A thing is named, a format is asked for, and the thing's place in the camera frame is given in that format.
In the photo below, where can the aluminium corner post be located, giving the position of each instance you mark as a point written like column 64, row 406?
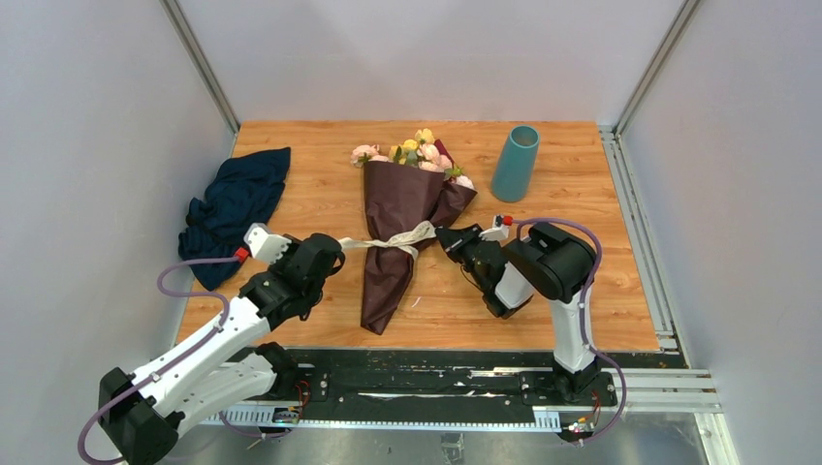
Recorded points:
column 676, row 29
column 197, row 56

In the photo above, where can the pink yellow flower bunch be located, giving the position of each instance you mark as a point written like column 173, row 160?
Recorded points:
column 424, row 152

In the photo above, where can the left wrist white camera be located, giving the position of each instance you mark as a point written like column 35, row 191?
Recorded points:
column 262, row 245

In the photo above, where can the left aluminium corner post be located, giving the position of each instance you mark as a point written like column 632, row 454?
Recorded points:
column 197, row 56

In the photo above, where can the maroon wrapping paper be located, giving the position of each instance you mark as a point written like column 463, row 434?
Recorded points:
column 396, row 200

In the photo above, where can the dark blue crumpled cloth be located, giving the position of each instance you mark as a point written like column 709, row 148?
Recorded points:
column 245, row 190

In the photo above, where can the aluminium front rail frame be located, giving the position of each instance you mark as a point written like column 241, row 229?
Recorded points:
column 656, row 391

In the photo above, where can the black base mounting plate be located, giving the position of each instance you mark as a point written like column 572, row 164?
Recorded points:
column 440, row 386

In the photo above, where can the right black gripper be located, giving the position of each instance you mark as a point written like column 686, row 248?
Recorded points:
column 455, row 240

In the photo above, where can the teal conical vase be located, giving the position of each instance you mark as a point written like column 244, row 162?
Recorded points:
column 515, row 165

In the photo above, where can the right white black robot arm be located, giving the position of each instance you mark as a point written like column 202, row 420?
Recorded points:
column 514, row 260

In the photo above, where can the right aluminium corner post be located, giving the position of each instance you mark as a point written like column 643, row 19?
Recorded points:
column 676, row 29

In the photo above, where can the cream ribbon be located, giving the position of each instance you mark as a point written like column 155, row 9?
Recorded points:
column 403, row 241

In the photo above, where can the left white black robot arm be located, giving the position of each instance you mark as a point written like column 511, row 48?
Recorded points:
column 199, row 366

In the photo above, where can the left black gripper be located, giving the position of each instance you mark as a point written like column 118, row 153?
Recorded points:
column 278, row 264

